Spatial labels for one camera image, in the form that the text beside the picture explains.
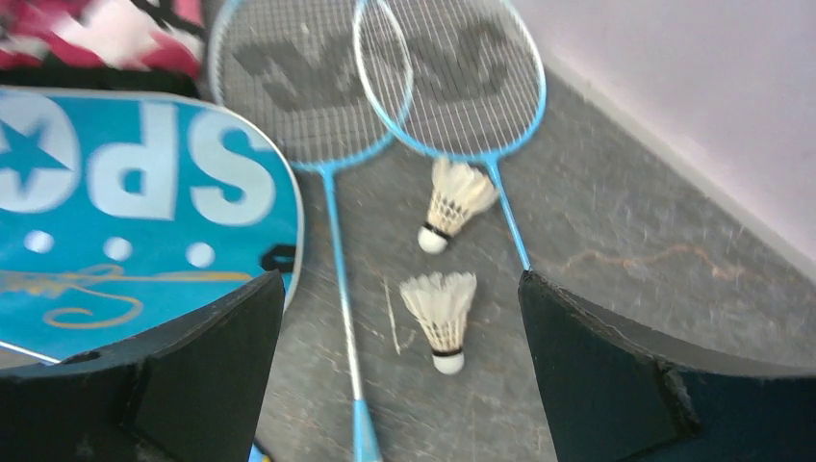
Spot blue astronaut print cloth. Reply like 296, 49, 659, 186
248, 444, 272, 462

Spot front blue badminton racket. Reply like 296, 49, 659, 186
207, 0, 394, 461

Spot pink camouflage shorts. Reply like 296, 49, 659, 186
1, 0, 206, 98

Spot blue sport racket bag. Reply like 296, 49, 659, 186
1, 87, 305, 364

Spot blue badminton racket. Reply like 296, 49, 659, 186
352, 1, 548, 270
207, 0, 394, 461

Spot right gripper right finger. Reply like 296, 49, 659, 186
518, 270, 815, 461

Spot shuttlecock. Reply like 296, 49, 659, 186
418, 157, 498, 255
399, 272, 477, 375

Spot rear blue badminton racket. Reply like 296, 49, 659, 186
352, 1, 548, 270

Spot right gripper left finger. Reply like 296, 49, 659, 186
1, 271, 285, 461

